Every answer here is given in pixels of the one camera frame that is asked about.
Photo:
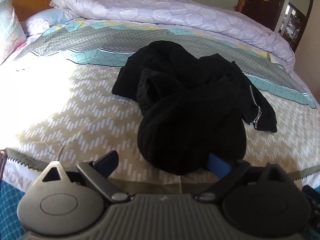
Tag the black pants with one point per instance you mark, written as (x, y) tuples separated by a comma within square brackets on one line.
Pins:
[(190, 120)]

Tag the patterned teal and beige bedspread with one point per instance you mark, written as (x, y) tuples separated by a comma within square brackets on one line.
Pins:
[(87, 110)]

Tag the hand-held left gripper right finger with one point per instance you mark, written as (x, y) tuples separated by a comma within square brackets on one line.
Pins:
[(218, 166)]

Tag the dark wooden door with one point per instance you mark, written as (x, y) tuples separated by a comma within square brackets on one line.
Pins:
[(262, 7)]

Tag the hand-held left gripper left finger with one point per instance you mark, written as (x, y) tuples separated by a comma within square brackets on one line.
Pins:
[(107, 162)]

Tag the white lilac pillow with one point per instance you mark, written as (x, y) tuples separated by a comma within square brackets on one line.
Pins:
[(47, 20)]

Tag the glass-fronted cabinet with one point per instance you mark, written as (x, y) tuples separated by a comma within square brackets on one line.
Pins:
[(292, 27)]

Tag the pale floral pillow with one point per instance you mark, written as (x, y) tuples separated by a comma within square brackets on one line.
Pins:
[(11, 30)]

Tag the lilac floral quilt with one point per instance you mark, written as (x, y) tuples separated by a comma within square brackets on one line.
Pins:
[(162, 12)]

